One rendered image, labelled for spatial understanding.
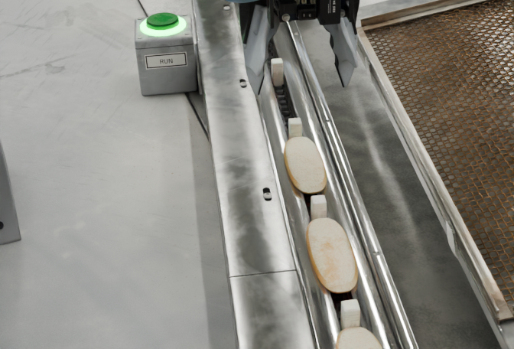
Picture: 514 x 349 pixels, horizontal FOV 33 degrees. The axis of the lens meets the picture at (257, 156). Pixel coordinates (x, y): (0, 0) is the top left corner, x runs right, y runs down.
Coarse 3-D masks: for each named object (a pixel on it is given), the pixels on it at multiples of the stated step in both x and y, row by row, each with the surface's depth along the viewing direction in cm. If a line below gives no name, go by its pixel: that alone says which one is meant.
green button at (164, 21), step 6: (162, 12) 105; (150, 18) 103; (156, 18) 103; (162, 18) 103; (168, 18) 103; (174, 18) 103; (150, 24) 102; (156, 24) 102; (162, 24) 102; (168, 24) 102; (174, 24) 102; (156, 30) 102; (162, 30) 102
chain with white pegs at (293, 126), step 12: (276, 60) 101; (276, 72) 101; (276, 84) 102; (276, 96) 100; (288, 108) 97; (288, 120) 89; (300, 120) 89; (288, 132) 90; (300, 132) 89; (312, 204) 77; (324, 204) 77; (312, 216) 78; (324, 216) 78; (336, 300) 71; (348, 300) 66; (336, 312) 69; (348, 312) 65; (348, 324) 66
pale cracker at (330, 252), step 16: (320, 224) 76; (336, 224) 76; (320, 240) 74; (336, 240) 74; (320, 256) 72; (336, 256) 72; (352, 256) 72; (320, 272) 71; (336, 272) 71; (352, 272) 71; (336, 288) 70; (352, 288) 70
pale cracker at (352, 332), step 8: (352, 328) 66; (360, 328) 66; (344, 336) 65; (352, 336) 65; (360, 336) 65; (368, 336) 65; (336, 344) 65; (344, 344) 64; (352, 344) 64; (360, 344) 64; (368, 344) 64; (376, 344) 64
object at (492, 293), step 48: (480, 0) 102; (384, 48) 98; (432, 48) 95; (480, 48) 93; (384, 96) 89; (432, 96) 87; (432, 144) 81; (480, 144) 79; (432, 192) 75; (480, 288) 64
